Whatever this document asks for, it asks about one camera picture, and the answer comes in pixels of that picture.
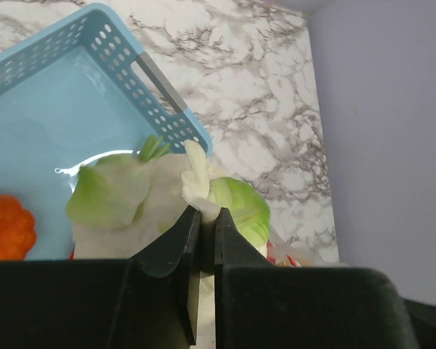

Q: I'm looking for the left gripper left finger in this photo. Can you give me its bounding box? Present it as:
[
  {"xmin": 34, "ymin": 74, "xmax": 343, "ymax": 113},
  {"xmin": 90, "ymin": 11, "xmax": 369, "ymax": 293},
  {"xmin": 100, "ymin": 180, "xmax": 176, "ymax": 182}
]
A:
[{"xmin": 0, "ymin": 208, "xmax": 201, "ymax": 348}]

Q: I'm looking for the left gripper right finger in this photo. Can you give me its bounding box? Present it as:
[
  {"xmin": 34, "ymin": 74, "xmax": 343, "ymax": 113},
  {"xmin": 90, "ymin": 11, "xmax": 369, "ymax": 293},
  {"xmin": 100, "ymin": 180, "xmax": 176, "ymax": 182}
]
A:
[{"xmin": 214, "ymin": 209, "xmax": 419, "ymax": 348}]

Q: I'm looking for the clear zip top bag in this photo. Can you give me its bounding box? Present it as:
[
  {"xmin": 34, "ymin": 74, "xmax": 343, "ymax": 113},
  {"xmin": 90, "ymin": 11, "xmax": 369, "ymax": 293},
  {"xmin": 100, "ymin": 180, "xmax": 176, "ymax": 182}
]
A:
[{"xmin": 266, "ymin": 236, "xmax": 346, "ymax": 268}]

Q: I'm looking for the white cauliflower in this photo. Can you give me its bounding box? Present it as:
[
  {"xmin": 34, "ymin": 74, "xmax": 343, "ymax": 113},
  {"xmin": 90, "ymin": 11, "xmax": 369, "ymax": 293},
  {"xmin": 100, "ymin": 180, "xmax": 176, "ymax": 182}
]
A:
[{"xmin": 65, "ymin": 135, "xmax": 273, "ymax": 349}]

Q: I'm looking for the blue plastic basket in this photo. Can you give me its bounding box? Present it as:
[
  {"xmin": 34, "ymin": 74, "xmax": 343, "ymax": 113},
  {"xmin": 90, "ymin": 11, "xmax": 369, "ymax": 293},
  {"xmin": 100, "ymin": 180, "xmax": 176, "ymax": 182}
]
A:
[{"xmin": 0, "ymin": 3, "xmax": 212, "ymax": 260}]

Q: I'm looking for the orange pumpkin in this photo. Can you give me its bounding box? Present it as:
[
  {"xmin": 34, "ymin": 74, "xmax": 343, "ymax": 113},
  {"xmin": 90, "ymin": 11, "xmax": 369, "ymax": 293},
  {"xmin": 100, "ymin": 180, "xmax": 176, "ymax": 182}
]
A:
[{"xmin": 0, "ymin": 194, "xmax": 37, "ymax": 261}]

